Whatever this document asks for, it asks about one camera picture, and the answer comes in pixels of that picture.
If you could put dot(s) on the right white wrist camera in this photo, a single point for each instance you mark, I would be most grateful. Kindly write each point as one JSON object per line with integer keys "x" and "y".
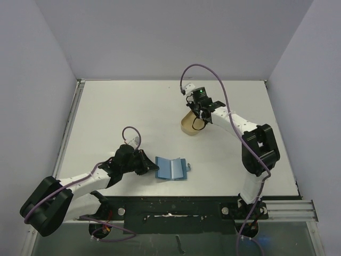
{"x": 187, "y": 89}

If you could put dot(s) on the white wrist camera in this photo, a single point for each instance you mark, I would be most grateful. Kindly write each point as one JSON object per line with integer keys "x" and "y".
{"x": 187, "y": 89}
{"x": 134, "y": 142}

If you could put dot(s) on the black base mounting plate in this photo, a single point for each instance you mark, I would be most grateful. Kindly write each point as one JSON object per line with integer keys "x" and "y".
{"x": 184, "y": 215}

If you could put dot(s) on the right aluminium rail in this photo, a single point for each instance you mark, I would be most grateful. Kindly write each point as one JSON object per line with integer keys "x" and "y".
{"x": 291, "y": 211}

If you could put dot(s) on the aluminium rail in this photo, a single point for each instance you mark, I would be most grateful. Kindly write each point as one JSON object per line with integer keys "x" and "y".
{"x": 291, "y": 211}
{"x": 69, "y": 124}

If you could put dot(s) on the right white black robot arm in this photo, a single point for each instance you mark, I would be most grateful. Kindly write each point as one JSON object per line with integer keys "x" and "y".
{"x": 259, "y": 150}

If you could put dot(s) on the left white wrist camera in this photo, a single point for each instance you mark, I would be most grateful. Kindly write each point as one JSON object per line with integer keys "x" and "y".
{"x": 134, "y": 142}

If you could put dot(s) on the left aluminium rail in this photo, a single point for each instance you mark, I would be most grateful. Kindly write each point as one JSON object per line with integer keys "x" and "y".
{"x": 69, "y": 124}

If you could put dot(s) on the tan oval wooden tray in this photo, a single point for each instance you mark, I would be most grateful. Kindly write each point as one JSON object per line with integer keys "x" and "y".
{"x": 191, "y": 125}

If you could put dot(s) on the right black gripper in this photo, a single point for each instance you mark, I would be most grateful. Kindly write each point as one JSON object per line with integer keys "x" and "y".
{"x": 198, "y": 107}

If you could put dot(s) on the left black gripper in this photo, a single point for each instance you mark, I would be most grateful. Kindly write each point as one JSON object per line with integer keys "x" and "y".
{"x": 146, "y": 163}

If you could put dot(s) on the blue card holder wallet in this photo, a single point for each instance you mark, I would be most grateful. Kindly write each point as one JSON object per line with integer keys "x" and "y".
{"x": 172, "y": 169}

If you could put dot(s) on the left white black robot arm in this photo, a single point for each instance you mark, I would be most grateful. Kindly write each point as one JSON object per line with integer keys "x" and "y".
{"x": 57, "y": 200}

